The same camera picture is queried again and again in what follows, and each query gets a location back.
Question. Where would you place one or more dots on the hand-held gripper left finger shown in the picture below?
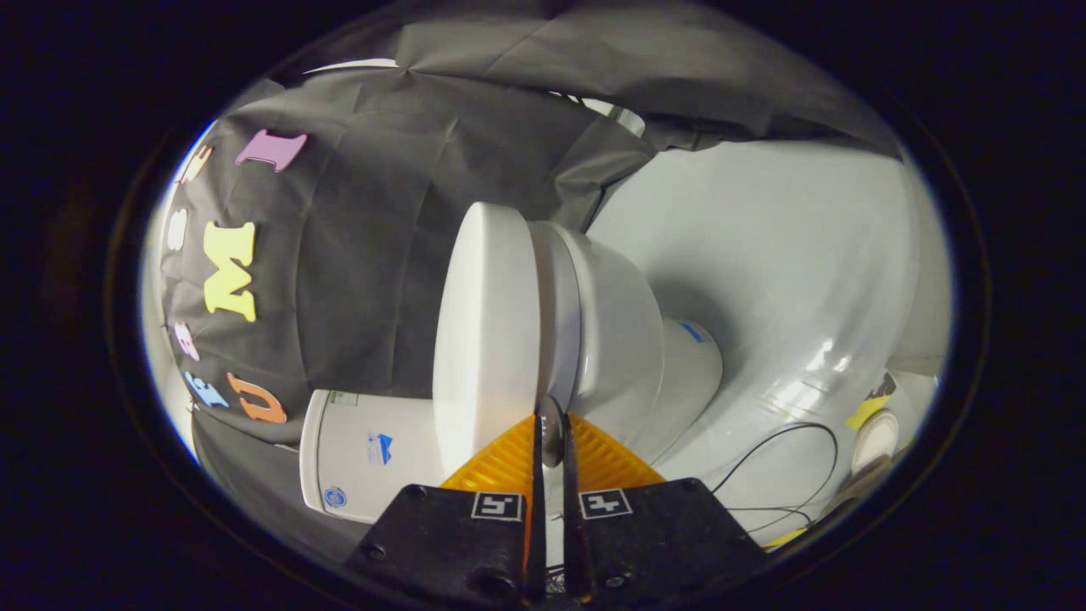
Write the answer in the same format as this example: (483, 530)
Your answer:
(441, 543)

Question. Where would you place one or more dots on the yellow tape piece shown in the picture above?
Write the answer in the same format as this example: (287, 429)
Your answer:
(865, 412)

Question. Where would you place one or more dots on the black backdrop cloth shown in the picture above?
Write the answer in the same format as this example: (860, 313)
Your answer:
(365, 255)

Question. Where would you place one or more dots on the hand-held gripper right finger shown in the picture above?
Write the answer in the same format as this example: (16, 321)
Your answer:
(662, 543)

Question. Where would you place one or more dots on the white rounded object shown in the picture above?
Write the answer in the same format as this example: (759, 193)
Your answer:
(874, 440)

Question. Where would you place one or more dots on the white toilet lid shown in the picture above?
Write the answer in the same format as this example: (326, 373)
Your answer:
(488, 339)

